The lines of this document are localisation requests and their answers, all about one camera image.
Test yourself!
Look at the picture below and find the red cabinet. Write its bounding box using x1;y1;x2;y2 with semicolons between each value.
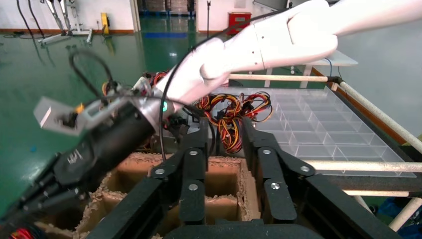
228;12;252;34

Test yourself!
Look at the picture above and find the blue floor mat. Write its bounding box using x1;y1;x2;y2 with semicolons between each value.
144;32;188;38

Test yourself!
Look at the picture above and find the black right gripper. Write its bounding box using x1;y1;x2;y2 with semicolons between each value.
0;105;156;232

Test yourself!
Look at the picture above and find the blue plastic bag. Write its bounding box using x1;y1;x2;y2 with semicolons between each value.
376;197;422;229

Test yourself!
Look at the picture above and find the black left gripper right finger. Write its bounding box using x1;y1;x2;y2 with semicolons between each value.
242;117;401;239

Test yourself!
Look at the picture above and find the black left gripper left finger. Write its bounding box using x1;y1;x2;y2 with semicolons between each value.
87;119;215;239

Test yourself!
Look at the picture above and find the clear plastic compartment tray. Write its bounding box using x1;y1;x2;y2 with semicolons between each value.
211;86;416;179

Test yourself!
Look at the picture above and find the brown cardboard divider box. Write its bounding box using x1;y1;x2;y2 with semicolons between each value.
33;151;262;239

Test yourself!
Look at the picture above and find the upper colourful wire bundle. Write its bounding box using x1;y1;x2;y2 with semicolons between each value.
101;81;120;100

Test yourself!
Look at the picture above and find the white metal stand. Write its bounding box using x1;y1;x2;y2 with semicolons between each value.
37;0;95;45

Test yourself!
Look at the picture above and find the yellow post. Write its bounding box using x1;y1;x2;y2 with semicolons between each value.
100;13;110;35

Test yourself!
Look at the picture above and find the white table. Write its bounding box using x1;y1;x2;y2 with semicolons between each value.
263;49;359;88

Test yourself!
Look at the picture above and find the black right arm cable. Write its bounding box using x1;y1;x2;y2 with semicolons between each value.
68;6;291;162

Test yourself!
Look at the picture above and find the black hanging cable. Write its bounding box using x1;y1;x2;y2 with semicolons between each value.
27;0;45;37
15;0;34;37

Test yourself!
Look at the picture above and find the white pipe rack frame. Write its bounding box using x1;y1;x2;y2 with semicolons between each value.
131;73;422;232

